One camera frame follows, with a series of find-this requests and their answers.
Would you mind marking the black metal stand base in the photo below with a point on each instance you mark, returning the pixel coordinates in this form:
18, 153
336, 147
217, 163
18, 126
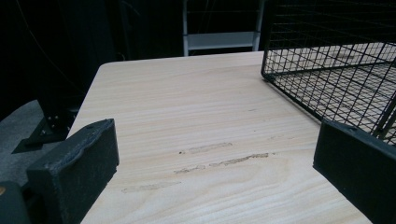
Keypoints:
46, 127

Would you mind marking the white metal frame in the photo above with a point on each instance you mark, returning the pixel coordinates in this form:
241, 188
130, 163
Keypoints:
221, 40

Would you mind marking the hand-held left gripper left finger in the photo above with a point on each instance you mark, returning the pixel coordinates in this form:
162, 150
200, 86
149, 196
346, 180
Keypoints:
74, 168

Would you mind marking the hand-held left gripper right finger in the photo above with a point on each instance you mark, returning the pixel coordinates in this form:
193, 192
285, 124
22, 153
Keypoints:
358, 165

